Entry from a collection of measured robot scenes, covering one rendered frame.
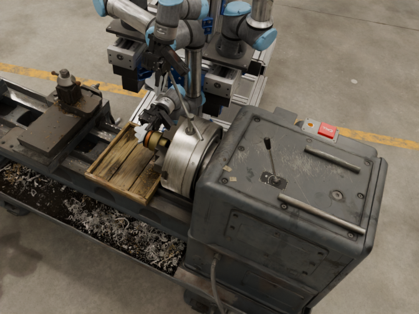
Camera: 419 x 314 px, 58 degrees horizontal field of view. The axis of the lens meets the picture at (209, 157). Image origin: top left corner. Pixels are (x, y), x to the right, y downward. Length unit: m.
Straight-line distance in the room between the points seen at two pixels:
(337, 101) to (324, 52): 0.73
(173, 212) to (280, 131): 0.56
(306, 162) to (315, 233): 0.27
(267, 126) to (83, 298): 1.52
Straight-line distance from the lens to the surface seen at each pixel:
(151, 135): 1.53
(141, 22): 1.64
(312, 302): 1.70
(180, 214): 1.61
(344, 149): 1.47
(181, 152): 1.36
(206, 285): 1.84
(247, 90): 3.17
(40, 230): 2.66
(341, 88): 3.83
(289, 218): 1.22
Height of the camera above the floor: 2.27
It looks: 51 degrees down
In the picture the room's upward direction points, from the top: 10 degrees clockwise
